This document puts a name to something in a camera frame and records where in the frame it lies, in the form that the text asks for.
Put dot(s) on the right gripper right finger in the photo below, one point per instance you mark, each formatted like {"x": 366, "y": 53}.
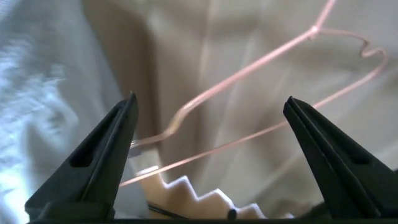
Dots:
{"x": 348, "y": 174}

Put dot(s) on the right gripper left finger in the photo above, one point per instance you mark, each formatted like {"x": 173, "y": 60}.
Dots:
{"x": 93, "y": 168}

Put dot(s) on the pale grey shorts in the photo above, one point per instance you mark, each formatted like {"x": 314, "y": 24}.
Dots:
{"x": 46, "y": 77}

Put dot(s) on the pink clothes hanger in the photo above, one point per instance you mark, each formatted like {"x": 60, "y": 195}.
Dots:
{"x": 248, "y": 70}

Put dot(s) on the beige curtain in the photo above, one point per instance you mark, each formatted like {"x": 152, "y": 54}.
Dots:
{"x": 233, "y": 37}

